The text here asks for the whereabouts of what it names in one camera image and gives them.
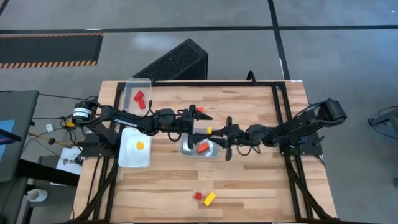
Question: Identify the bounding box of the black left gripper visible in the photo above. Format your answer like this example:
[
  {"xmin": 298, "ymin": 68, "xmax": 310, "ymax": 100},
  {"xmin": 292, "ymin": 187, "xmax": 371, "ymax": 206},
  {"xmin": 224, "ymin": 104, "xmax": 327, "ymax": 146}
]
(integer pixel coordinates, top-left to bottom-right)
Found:
[{"xmin": 175, "ymin": 105, "xmax": 214, "ymax": 149}]

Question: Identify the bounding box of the white cup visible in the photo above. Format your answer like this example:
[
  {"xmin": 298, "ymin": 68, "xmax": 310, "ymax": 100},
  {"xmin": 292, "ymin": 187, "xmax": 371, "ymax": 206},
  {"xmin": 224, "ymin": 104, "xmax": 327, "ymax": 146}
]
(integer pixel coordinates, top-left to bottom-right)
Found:
[{"xmin": 27, "ymin": 189, "xmax": 49, "ymax": 202}]

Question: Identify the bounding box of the grey tripod stand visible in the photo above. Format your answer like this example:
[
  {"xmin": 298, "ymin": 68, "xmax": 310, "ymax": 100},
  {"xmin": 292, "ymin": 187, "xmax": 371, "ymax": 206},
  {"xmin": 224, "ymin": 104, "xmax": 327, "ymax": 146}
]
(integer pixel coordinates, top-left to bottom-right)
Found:
[{"xmin": 368, "ymin": 105, "xmax": 398, "ymax": 140}]

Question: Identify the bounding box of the white plastic bin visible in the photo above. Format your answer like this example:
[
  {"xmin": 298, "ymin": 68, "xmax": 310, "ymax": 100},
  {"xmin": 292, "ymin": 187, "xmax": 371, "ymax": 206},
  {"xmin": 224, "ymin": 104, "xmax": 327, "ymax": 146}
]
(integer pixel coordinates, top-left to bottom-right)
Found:
[{"xmin": 118, "ymin": 126, "xmax": 153, "ymax": 169}]

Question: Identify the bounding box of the grey desk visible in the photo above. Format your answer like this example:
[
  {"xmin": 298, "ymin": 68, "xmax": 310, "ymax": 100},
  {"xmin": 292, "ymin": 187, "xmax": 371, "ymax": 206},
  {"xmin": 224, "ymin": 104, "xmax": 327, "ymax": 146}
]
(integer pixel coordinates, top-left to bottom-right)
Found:
[{"xmin": 0, "ymin": 90, "xmax": 40, "ymax": 183}]

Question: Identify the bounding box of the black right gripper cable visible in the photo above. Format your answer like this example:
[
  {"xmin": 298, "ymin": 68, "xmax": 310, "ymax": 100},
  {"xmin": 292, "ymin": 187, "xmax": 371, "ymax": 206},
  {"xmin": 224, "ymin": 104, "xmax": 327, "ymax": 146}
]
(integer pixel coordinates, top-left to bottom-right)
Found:
[{"xmin": 236, "ymin": 144, "xmax": 261, "ymax": 157}]

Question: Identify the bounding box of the clear plastic bin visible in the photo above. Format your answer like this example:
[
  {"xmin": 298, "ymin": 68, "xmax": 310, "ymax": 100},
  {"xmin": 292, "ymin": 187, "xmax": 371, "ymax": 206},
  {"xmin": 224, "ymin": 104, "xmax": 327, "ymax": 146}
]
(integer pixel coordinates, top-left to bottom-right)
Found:
[{"xmin": 123, "ymin": 78, "xmax": 153, "ymax": 116}]

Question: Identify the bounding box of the white paper sheet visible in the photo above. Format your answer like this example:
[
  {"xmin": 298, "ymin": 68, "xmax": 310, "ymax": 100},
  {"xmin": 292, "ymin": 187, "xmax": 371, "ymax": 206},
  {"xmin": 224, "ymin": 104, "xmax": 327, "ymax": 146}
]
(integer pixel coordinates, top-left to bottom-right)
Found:
[{"xmin": 55, "ymin": 146, "xmax": 84, "ymax": 175}]

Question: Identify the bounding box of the yellow cylinder block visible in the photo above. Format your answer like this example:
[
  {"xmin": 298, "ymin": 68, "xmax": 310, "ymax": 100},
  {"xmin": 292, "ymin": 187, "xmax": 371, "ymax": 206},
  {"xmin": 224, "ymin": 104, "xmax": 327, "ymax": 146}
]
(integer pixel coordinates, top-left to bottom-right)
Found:
[{"xmin": 203, "ymin": 191, "xmax": 217, "ymax": 207}]

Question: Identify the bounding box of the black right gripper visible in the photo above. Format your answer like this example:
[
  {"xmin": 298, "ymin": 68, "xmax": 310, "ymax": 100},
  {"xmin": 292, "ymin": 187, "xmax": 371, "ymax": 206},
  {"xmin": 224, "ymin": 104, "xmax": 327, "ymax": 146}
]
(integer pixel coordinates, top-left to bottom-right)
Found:
[{"xmin": 211, "ymin": 116, "xmax": 249, "ymax": 161}]

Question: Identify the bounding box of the black aluminium table frame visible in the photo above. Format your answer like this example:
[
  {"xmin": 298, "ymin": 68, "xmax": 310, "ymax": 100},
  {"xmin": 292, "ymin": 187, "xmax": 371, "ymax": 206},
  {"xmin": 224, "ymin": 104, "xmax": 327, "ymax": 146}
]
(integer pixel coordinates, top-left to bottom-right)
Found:
[{"xmin": 73, "ymin": 80, "xmax": 335, "ymax": 224}]

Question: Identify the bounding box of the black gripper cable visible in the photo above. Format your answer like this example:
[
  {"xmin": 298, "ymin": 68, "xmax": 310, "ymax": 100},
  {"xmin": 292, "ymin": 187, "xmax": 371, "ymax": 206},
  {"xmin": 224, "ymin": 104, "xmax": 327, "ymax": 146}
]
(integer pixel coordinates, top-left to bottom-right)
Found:
[
  {"xmin": 167, "ymin": 129, "xmax": 183, "ymax": 143},
  {"xmin": 236, "ymin": 144, "xmax": 261, "ymax": 157}
]

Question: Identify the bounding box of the black floor cable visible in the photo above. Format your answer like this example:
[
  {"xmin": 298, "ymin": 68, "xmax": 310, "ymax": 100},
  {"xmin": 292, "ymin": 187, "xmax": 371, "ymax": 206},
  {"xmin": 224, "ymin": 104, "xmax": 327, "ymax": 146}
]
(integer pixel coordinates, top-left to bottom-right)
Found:
[{"xmin": 39, "ymin": 92, "xmax": 94, "ymax": 102}]

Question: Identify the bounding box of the black perforated computer case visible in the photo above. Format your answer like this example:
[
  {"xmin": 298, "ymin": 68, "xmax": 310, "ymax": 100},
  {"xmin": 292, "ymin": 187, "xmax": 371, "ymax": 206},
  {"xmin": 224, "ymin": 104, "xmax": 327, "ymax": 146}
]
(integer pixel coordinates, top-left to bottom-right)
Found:
[{"xmin": 132, "ymin": 37, "xmax": 209, "ymax": 81}]

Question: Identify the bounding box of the black desk base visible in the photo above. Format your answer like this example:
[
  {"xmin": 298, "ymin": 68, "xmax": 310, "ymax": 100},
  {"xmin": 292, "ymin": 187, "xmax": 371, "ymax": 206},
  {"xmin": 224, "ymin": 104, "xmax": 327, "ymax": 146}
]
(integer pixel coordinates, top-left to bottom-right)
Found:
[{"xmin": 15, "ymin": 155, "xmax": 80, "ymax": 187}]

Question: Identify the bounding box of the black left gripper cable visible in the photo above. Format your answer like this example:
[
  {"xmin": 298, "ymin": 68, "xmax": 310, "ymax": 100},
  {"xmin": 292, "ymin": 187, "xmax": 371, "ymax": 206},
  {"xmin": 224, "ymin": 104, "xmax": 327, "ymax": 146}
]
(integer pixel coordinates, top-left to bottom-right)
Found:
[{"xmin": 167, "ymin": 129, "xmax": 183, "ymax": 143}]

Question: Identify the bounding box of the silver metal tray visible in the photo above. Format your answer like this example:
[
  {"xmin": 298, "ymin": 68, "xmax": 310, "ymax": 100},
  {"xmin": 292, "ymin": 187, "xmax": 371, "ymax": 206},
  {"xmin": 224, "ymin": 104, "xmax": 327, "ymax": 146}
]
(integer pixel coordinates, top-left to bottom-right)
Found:
[{"xmin": 180, "ymin": 128, "xmax": 221, "ymax": 159}]

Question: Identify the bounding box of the blue screen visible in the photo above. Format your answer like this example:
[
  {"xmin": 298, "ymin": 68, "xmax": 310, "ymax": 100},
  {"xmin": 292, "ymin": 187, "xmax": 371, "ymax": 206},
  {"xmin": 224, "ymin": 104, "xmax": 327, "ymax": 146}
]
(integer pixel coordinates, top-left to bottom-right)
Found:
[{"xmin": 0, "ymin": 119, "xmax": 16, "ymax": 162}]

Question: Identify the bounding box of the black hazard-striped floor mat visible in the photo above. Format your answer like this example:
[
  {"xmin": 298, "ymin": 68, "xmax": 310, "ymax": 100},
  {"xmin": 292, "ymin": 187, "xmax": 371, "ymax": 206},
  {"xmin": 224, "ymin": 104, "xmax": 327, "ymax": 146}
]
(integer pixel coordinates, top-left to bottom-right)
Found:
[{"xmin": 0, "ymin": 32, "xmax": 104, "ymax": 69}]

